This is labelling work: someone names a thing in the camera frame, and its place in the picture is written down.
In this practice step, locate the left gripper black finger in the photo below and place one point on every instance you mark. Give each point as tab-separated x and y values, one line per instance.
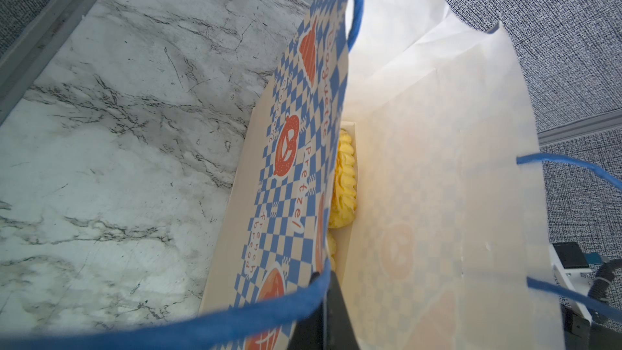
329	327

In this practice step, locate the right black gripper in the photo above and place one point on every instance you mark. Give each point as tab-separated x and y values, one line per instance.
581	333

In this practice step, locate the ridged yellow spiral bread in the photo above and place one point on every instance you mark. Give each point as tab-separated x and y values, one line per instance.
344	200

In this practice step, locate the blue checkered paper bag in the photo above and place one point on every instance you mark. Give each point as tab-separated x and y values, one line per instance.
166	182

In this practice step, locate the pale rectangular scored bread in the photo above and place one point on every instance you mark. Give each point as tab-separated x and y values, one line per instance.
332	248

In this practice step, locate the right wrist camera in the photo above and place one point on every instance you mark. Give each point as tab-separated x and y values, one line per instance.
589	274

